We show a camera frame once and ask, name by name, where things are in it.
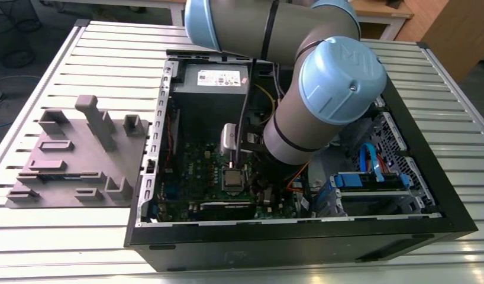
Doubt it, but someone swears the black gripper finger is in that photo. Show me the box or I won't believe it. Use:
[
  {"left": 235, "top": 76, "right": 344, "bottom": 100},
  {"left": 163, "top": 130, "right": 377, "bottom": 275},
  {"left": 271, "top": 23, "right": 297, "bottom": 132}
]
[{"left": 257, "top": 183, "right": 275, "bottom": 207}]

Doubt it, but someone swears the silver topped CPU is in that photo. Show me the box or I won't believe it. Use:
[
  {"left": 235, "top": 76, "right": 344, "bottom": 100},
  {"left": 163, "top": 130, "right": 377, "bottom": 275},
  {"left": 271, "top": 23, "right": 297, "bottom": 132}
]
[{"left": 224, "top": 170, "right": 247, "bottom": 187}]

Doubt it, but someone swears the black graphics card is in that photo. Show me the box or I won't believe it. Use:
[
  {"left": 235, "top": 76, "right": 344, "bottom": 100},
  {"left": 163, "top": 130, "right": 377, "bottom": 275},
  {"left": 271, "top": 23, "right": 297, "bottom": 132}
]
[{"left": 188, "top": 199, "right": 259, "bottom": 220}]

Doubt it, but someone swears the black PC case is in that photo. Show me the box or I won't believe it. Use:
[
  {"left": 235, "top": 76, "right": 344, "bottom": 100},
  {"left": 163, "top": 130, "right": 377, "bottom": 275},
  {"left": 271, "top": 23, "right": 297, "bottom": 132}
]
[{"left": 124, "top": 49, "right": 479, "bottom": 272}]

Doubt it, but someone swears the hard disk in blue carrier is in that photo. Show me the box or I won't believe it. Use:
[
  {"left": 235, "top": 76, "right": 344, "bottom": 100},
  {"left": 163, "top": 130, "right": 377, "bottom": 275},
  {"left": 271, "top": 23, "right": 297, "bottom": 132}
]
[{"left": 333, "top": 173, "right": 411, "bottom": 190}]

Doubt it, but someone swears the green motherboard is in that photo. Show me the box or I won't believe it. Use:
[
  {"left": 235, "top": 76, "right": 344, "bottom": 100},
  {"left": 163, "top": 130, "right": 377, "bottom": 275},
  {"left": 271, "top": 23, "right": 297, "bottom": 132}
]
[{"left": 157, "top": 138, "right": 301, "bottom": 221}]

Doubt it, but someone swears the grey disk bay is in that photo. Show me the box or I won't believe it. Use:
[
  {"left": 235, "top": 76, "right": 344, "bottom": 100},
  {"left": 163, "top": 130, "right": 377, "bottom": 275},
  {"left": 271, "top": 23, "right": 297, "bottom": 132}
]
[{"left": 328, "top": 174, "right": 439, "bottom": 217}]

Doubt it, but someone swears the grey power supply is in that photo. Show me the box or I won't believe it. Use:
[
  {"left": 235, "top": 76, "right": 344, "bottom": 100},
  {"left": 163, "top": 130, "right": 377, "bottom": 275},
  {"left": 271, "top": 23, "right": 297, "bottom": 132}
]
[{"left": 172, "top": 62, "right": 252, "bottom": 140}]

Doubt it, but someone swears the grey parts rack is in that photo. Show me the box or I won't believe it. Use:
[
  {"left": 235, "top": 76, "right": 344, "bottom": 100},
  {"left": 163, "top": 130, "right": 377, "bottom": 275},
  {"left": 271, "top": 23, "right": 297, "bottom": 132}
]
[{"left": 7, "top": 94, "right": 153, "bottom": 209}]

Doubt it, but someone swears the RAM stick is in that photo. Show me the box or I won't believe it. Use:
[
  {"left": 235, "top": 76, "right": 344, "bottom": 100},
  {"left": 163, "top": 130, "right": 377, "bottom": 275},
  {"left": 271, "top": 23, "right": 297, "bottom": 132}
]
[{"left": 37, "top": 174, "right": 84, "bottom": 182}]

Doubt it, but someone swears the wooden desk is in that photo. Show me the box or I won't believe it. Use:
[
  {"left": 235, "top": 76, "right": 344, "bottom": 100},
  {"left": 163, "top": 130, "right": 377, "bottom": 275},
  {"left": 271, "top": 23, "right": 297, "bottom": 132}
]
[{"left": 353, "top": 0, "right": 415, "bottom": 41}]

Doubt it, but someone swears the wooden cabinet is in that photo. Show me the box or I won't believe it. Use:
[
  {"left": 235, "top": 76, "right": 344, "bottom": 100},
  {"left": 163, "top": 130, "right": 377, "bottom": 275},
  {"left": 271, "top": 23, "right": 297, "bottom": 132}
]
[{"left": 395, "top": 0, "right": 484, "bottom": 86}]

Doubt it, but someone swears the white desk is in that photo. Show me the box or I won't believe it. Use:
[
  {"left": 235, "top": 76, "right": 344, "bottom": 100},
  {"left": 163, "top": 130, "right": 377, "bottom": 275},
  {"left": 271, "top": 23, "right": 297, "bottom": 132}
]
[{"left": 40, "top": 0, "right": 187, "bottom": 26}]

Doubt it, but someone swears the orange wire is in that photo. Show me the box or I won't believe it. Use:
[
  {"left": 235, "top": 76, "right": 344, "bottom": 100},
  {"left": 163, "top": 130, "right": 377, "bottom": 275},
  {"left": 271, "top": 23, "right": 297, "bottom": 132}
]
[{"left": 285, "top": 165, "right": 309, "bottom": 193}]

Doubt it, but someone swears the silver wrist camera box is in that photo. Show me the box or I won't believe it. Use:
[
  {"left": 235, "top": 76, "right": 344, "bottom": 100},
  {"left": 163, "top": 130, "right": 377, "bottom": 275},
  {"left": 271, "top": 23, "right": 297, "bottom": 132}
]
[{"left": 220, "top": 122, "right": 243, "bottom": 157}]

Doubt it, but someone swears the blue data wire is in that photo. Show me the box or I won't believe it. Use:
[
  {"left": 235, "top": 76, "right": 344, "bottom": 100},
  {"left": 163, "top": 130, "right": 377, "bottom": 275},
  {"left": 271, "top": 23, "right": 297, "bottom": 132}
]
[{"left": 359, "top": 142, "right": 384, "bottom": 183}]

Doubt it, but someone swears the yellow wire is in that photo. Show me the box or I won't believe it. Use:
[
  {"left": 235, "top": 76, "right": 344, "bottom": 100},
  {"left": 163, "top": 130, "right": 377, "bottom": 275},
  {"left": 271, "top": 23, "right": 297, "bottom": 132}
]
[{"left": 252, "top": 83, "right": 277, "bottom": 127}]

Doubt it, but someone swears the black camera cable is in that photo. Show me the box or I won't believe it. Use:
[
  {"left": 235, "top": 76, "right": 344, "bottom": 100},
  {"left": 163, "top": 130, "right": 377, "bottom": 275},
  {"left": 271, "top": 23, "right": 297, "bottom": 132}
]
[{"left": 228, "top": 0, "right": 281, "bottom": 169}]

